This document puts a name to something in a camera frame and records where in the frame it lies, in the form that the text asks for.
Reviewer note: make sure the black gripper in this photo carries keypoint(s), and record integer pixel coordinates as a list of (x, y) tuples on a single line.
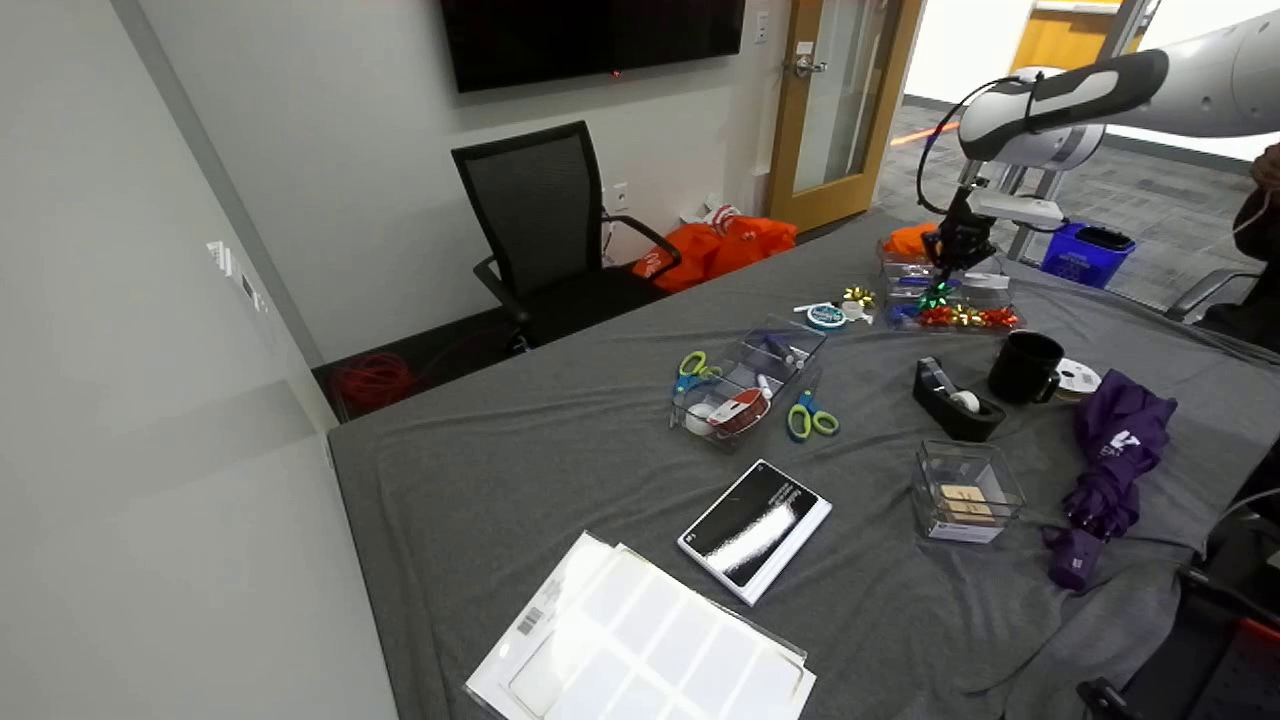
[(964, 238)]

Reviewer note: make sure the green ribbon bow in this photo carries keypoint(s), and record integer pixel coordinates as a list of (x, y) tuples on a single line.
[(937, 295)]

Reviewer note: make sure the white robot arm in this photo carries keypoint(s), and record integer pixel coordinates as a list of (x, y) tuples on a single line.
[(1209, 86)]

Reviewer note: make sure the gold ribbon bow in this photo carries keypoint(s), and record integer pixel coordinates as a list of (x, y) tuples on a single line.
[(858, 301)]

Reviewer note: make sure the white ribbon spool middle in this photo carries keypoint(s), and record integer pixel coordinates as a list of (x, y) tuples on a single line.
[(1076, 379)]

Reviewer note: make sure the clear acrylic pen holder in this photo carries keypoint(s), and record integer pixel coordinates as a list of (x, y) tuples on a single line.
[(963, 497)]

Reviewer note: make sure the blue bin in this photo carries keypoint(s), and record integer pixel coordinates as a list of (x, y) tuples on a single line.
[(1086, 255)]

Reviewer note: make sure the black mug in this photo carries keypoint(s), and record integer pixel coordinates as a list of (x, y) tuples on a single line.
[(1026, 370)]

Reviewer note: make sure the black tape dispenser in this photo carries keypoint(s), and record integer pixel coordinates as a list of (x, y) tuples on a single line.
[(958, 408)]

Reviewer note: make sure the wooden framed door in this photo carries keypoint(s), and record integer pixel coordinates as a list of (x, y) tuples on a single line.
[(843, 86)]

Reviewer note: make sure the grey table cloth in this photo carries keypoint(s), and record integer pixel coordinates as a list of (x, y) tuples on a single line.
[(460, 500)]

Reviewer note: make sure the orange fabric on floor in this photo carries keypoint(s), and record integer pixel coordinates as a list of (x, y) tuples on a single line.
[(714, 248)]

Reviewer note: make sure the purple folded umbrella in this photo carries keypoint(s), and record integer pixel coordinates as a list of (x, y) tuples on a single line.
[(1123, 434)]

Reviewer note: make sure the clear pencil case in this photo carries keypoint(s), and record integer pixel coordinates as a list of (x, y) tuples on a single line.
[(720, 398)]

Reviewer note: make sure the black white tablet box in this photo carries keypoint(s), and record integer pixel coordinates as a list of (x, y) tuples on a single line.
[(752, 529)]

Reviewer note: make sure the black office chair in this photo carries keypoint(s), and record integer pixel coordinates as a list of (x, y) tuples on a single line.
[(541, 213)]

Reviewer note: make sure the white label sheets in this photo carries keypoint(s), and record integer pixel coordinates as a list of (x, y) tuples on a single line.
[(614, 638)]

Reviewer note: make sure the green handled scissors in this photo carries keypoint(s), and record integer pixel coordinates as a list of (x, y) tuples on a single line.
[(805, 418)]

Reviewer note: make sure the wall mounted black television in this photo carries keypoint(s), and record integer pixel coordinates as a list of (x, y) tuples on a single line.
[(526, 42)]

